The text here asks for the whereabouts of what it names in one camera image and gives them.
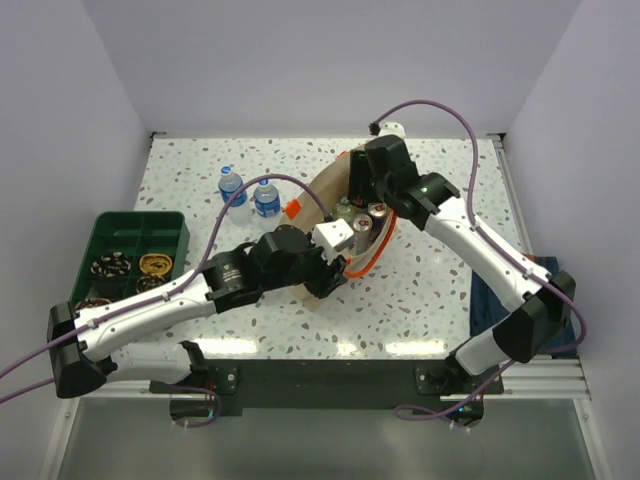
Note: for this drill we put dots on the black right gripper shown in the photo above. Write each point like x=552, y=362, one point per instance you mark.
x=360, y=170

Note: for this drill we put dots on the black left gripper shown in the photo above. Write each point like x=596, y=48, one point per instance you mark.
x=328, y=275

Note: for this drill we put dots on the clear green-cap glass bottle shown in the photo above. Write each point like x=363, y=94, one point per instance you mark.
x=344, y=210

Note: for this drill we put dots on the silver blue energy can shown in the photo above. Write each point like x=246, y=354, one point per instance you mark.
x=362, y=226
x=378, y=213

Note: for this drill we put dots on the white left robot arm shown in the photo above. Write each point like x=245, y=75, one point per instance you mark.
x=95, y=346

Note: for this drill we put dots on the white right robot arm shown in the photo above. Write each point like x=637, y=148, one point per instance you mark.
x=537, y=301

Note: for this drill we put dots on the blue label water bottle middle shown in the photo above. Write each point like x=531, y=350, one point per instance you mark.
x=266, y=199

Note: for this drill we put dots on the blue label water bottle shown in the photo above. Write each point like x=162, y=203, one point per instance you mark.
x=266, y=199
x=229, y=183

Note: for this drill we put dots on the blue label water bottle left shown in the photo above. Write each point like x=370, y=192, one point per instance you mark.
x=229, y=183

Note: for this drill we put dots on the green compartment tray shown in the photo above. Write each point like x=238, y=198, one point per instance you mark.
x=128, y=253

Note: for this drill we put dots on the dark blue denim cloth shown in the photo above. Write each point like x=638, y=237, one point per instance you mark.
x=486, y=311

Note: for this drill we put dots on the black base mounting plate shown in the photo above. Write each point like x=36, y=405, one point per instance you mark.
x=238, y=385

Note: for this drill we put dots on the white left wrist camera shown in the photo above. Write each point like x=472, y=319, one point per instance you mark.
x=335, y=238

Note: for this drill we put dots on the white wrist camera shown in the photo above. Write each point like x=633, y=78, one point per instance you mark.
x=335, y=238
x=385, y=128

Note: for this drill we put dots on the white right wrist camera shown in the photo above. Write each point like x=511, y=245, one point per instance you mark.
x=385, y=128

